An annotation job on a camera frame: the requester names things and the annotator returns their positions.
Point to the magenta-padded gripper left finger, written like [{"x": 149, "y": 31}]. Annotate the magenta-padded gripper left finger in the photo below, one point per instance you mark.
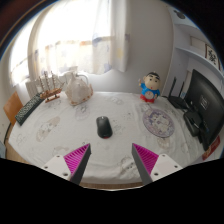
[{"x": 57, "y": 165}]

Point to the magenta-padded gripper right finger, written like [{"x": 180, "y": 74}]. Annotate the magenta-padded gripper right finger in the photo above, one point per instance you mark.
[{"x": 165, "y": 165}]

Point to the black computer mouse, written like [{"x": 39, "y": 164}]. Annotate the black computer mouse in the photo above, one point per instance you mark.
[{"x": 104, "y": 127}]

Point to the round purple printed mouse pad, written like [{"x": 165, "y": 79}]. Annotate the round purple printed mouse pad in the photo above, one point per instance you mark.
[{"x": 158, "y": 122}]

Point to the white printed tablecloth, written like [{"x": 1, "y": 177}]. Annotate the white printed tablecloth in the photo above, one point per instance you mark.
[{"x": 76, "y": 133}]

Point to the flat red packet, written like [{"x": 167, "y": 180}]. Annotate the flat red packet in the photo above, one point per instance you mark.
[{"x": 211, "y": 148}]

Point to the black monitor stand base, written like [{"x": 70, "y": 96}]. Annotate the black monitor stand base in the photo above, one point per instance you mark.
[{"x": 192, "y": 122}]

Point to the black keyboard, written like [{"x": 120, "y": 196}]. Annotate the black keyboard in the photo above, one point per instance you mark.
[{"x": 28, "y": 109}]

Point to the black router with antennas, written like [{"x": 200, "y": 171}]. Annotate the black router with antennas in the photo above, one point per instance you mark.
[{"x": 176, "y": 101}]

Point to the brown wooden chair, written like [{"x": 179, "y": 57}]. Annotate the brown wooden chair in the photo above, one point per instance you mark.
[{"x": 12, "y": 106}]

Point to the wooden model sailing ship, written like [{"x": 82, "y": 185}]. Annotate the wooden model sailing ship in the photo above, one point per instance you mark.
[{"x": 51, "y": 91}]

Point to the black computer monitor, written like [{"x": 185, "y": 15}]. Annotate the black computer monitor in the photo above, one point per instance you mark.
[{"x": 208, "y": 100}]

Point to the cartoon boy figure clock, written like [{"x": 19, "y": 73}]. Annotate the cartoon boy figure clock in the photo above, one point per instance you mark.
[{"x": 150, "y": 87}]

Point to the white star-print curtain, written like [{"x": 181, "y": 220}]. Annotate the white star-print curtain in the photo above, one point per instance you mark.
[{"x": 86, "y": 40}]

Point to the white wall shelf unit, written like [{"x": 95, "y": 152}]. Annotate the white wall shelf unit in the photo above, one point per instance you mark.
[{"x": 196, "y": 50}]

